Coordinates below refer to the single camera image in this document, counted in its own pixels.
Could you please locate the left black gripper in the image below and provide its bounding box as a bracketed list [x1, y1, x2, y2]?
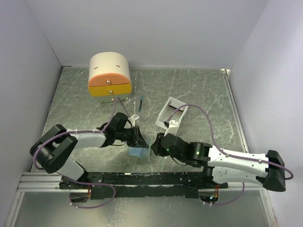
[116, 125, 149, 148]

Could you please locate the mint green card holder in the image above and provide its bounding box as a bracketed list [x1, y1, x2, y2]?
[128, 138, 151, 158]

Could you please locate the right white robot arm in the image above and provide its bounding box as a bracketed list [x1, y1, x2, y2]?
[151, 133, 286, 192]

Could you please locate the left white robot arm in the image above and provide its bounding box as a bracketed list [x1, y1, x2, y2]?
[30, 113, 149, 189]

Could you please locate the blue pen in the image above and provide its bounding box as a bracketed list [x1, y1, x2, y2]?
[138, 96, 143, 112]

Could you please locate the white plastic tray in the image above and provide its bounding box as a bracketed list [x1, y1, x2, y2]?
[155, 96, 188, 129]

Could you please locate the black base bar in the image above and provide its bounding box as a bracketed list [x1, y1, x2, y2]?
[59, 171, 228, 200]

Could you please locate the beige mini drawer cabinet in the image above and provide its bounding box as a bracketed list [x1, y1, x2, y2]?
[88, 52, 132, 102]

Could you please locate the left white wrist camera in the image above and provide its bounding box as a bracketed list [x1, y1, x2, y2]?
[128, 114, 140, 126]

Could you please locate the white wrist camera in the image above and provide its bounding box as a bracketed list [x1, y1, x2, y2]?
[128, 114, 140, 126]
[164, 120, 179, 136]

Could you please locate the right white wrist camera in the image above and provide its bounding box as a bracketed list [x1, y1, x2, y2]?
[164, 120, 179, 136]

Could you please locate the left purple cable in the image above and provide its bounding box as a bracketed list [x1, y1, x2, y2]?
[33, 96, 119, 170]

